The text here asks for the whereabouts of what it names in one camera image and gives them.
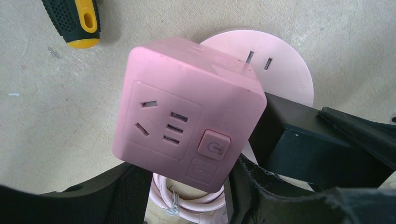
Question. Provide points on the pink cube power socket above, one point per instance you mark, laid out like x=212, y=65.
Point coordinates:
x=188, y=109

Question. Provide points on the black yellow flathead screwdriver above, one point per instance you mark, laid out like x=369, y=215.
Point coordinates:
x=77, y=21

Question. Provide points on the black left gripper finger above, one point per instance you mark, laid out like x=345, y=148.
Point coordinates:
x=378, y=139
x=256, y=196
x=117, y=196

